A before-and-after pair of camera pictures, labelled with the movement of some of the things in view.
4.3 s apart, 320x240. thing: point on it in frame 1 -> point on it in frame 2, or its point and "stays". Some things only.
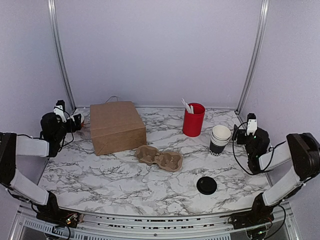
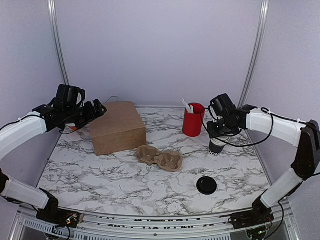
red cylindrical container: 193,123 stays
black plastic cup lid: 206,185 stays
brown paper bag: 115,126 stays
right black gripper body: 240,132 -> 222,129
